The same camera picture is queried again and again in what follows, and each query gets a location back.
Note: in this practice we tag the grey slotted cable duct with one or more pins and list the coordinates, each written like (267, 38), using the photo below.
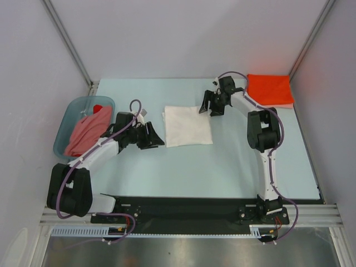
(116, 232)

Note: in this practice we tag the left aluminium frame post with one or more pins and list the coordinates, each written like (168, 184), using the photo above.
(65, 37)

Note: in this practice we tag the aluminium frame post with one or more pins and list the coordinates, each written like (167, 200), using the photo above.
(313, 34)
(65, 37)

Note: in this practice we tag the blue plastic basket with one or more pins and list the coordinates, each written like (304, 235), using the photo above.
(76, 110)

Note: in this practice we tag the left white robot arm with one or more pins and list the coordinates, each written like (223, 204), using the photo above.
(70, 190)

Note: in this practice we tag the right aluminium frame post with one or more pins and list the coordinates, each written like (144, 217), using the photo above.
(313, 34)

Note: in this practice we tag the pink t shirt in basket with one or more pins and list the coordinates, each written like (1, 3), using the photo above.
(87, 132)

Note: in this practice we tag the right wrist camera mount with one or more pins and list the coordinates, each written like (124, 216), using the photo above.
(216, 82)

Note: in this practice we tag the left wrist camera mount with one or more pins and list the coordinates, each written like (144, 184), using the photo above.
(140, 117)

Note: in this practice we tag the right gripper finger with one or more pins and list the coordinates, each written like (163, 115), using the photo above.
(216, 110)
(205, 102)

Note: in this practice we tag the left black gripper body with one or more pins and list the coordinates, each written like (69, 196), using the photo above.
(137, 135)

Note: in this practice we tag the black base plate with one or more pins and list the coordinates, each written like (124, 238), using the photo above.
(196, 215)

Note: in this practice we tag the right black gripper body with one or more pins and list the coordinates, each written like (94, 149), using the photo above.
(218, 98)

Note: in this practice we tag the folded orange t shirt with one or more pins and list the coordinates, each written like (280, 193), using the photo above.
(270, 89)

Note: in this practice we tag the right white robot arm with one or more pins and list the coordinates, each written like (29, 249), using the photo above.
(265, 133)

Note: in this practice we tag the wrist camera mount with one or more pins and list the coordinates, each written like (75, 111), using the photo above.
(216, 82)
(140, 117)

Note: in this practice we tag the white printed t shirt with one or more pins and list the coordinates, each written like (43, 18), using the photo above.
(186, 126)

